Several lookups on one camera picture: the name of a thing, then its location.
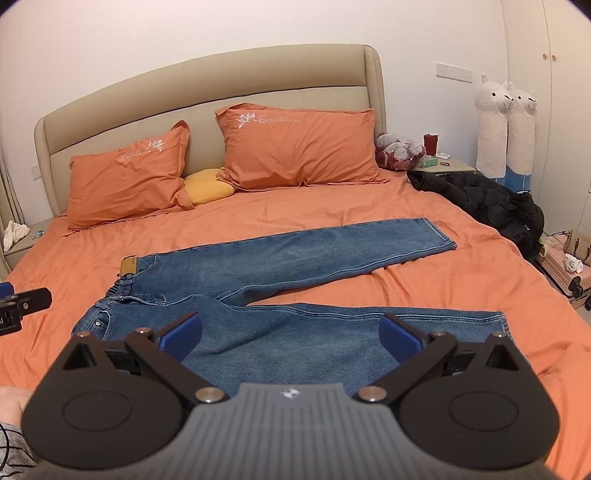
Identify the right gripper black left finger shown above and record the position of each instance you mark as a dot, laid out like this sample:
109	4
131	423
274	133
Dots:
162	353

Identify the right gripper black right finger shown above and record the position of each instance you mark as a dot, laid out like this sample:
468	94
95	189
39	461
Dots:
420	357

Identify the orange bed sheet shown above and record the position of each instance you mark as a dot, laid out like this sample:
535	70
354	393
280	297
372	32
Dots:
291	285

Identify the white cloth on nightstand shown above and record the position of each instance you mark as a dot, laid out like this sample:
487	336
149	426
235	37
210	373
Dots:
13	233

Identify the left beige nightstand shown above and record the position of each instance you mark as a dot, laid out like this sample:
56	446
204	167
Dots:
22	247

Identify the beige nightstand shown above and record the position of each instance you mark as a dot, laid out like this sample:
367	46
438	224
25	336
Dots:
446	166
22	247

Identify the operator knee grey checked shorts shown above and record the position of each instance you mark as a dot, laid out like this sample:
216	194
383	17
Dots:
15	455

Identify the black puffer jacket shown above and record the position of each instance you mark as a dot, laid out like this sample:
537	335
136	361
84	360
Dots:
515	216

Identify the small yellow cushion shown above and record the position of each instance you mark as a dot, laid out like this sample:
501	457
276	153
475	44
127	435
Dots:
204	187

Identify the pink suitcase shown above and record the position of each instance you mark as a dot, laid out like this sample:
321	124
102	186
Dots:
567	274

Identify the left orange pillow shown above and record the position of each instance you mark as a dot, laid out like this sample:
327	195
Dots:
139	179

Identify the orange pillow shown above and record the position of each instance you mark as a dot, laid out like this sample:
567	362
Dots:
139	179
267	148

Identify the right beige nightstand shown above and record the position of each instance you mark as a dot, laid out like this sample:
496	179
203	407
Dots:
446	166

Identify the green box on nightstand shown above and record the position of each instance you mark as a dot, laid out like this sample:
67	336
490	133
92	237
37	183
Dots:
428	162

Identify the brown patterned handbag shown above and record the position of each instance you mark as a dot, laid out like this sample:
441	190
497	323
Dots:
578	245

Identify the red plush toy bag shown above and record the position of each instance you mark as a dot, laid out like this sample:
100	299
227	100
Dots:
398	153

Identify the red cup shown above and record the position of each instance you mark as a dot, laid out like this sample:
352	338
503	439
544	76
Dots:
431	144

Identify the right orange pillow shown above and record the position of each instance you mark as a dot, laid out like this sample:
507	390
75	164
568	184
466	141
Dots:
267	148

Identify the left white alpaca plush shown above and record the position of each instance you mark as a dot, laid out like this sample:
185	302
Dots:
493	104

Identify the white alpaca plush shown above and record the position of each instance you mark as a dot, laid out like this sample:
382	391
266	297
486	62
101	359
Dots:
521	139
493	104

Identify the right white alpaca plush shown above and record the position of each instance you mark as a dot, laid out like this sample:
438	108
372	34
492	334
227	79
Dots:
521	139

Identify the beige upholstered headboard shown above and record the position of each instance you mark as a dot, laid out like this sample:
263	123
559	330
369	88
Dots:
309	76

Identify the white wardrobe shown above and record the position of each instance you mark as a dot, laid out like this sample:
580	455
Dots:
548	52

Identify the white wall switch panel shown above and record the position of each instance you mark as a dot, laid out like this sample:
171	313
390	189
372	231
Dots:
455	73

